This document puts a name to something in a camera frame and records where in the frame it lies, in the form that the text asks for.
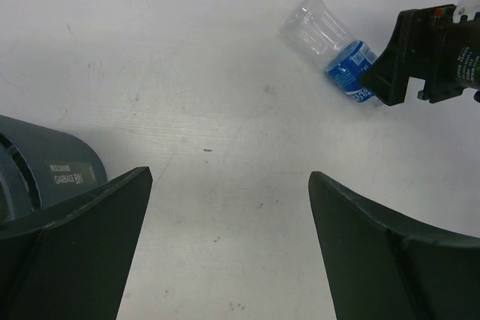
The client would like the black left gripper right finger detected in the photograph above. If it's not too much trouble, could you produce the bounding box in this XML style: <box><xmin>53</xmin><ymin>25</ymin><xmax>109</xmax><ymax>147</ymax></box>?
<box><xmin>308</xmin><ymin>172</ymin><xmax>479</xmax><ymax>319</ymax></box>

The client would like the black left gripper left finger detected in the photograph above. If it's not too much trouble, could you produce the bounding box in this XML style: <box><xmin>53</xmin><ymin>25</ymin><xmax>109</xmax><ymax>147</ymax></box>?
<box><xmin>1</xmin><ymin>166</ymin><xmax>153</xmax><ymax>319</ymax></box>

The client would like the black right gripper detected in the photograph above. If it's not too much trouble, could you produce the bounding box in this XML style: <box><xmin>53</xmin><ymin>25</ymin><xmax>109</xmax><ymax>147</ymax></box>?
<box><xmin>360</xmin><ymin>4</ymin><xmax>479</xmax><ymax>106</ymax></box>

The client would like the blue label water bottle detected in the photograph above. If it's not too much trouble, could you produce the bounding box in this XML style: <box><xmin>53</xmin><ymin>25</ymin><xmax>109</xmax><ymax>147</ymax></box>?
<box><xmin>280</xmin><ymin>0</ymin><xmax>383</xmax><ymax>107</ymax></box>

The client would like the dark round garbage bin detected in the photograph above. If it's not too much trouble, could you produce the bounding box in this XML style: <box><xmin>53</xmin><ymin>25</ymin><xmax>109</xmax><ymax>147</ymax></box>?
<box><xmin>1</xmin><ymin>115</ymin><xmax>107</xmax><ymax>224</ymax></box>

